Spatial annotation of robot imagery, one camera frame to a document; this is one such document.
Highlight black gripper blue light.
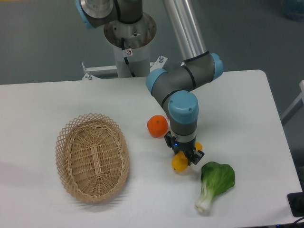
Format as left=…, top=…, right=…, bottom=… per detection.
left=164, top=131, right=205, bottom=166

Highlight yellow mango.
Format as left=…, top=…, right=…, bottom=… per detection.
left=171, top=142, right=203, bottom=172

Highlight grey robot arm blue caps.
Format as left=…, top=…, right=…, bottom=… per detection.
left=75, top=0, right=224, bottom=164

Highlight orange tangerine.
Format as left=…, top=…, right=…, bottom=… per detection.
left=147, top=115, right=168, bottom=138

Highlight green bok choy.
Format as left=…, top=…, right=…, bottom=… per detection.
left=195, top=161, right=235, bottom=213

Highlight woven wicker basket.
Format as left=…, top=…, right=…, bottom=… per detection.
left=56, top=113, right=130, bottom=203

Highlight black device at table edge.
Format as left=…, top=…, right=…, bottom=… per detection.
left=287, top=192, right=304, bottom=217

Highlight white metal base frame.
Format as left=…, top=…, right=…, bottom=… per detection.
left=82, top=56, right=168, bottom=80

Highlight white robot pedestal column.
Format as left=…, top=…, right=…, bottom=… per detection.
left=113, top=45, right=150, bottom=78

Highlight black cable on pedestal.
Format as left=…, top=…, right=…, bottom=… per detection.
left=121, top=37, right=136, bottom=78

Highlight white frame leg right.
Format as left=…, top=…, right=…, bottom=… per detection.
left=280, top=80, right=304, bottom=126

